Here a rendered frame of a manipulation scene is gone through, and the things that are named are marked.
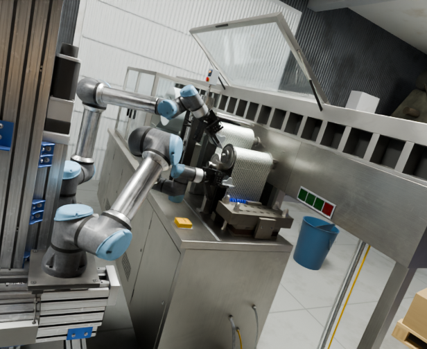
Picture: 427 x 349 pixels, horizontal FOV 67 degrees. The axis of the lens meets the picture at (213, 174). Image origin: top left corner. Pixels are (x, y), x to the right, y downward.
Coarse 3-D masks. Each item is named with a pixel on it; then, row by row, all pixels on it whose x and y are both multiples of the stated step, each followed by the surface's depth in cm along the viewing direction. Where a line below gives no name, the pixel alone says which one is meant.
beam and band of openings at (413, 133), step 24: (240, 96) 237; (264, 96) 210; (264, 120) 216; (288, 120) 187; (312, 120) 175; (336, 120) 155; (360, 120) 143; (384, 120) 133; (408, 120) 124; (312, 144) 167; (336, 144) 162; (360, 144) 150; (384, 144) 137; (408, 144) 123; (384, 168) 130; (408, 168) 125
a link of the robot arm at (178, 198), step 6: (168, 180) 163; (174, 180) 160; (162, 186) 161; (168, 186) 160; (174, 186) 159; (180, 186) 159; (186, 186) 162; (162, 192) 162; (168, 192) 160; (174, 192) 159; (180, 192) 159; (168, 198) 161; (174, 198) 160; (180, 198) 160
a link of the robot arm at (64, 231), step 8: (64, 208) 108; (72, 208) 110; (80, 208) 111; (88, 208) 112; (56, 216) 107; (64, 216) 105; (72, 216) 105; (80, 216) 106; (88, 216) 109; (56, 224) 107; (64, 224) 106; (72, 224) 106; (80, 224) 106; (56, 232) 107; (64, 232) 106; (72, 232) 105; (56, 240) 108; (64, 240) 107; (72, 240) 106; (64, 248) 108; (72, 248) 109
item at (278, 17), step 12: (276, 12) 141; (216, 24) 193; (228, 24) 178; (240, 24) 168; (252, 24) 159; (288, 36) 144; (204, 48) 238; (300, 48) 149; (300, 60) 151; (312, 72) 156; (228, 84) 257; (312, 84) 156; (288, 96) 192; (324, 96) 164
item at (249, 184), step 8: (240, 168) 173; (232, 176) 173; (240, 176) 175; (248, 176) 177; (256, 176) 179; (264, 176) 182; (232, 184) 175; (240, 184) 177; (248, 184) 179; (256, 184) 181; (264, 184) 184; (232, 192) 176; (240, 192) 178; (248, 192) 181; (256, 192) 183; (256, 200) 185
